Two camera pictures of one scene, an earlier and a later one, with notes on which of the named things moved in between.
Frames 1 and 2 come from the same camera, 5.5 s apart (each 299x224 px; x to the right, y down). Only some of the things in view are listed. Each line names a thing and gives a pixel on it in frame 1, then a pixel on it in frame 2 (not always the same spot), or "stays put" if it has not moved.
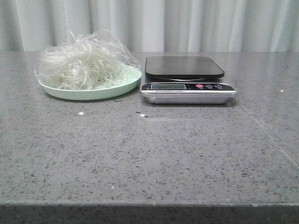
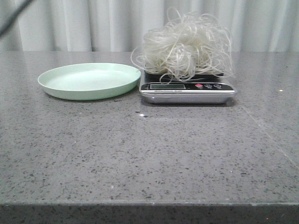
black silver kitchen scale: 170,80 stays put
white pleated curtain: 155,25 stays put
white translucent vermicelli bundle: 95,59 to 187,48
